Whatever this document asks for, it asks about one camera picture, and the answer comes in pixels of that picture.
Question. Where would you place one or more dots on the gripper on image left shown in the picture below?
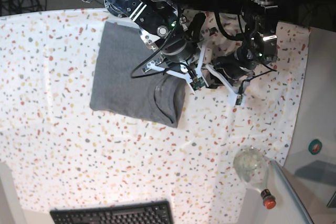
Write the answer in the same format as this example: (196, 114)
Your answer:
(179, 53)

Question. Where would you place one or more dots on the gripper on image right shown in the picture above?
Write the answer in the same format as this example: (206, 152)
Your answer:
(235, 65)

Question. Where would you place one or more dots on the grey t-shirt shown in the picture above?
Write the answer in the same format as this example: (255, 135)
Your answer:
(157, 98)

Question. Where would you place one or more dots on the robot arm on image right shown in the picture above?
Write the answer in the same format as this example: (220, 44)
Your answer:
(257, 24)

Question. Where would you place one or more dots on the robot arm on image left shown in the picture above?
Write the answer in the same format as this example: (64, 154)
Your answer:
(161, 27)

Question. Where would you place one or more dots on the clear glass bottle red cap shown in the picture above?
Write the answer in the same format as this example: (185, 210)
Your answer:
(252, 168)

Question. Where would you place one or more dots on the green tape roll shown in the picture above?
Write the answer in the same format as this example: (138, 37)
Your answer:
(315, 147)

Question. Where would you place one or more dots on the terrazzo patterned tablecloth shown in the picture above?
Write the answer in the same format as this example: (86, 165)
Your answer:
(62, 154)

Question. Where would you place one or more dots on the black computer keyboard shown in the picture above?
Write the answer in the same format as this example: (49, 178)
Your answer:
(149, 212)

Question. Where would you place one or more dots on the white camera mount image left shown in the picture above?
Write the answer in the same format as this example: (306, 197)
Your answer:
(194, 78)

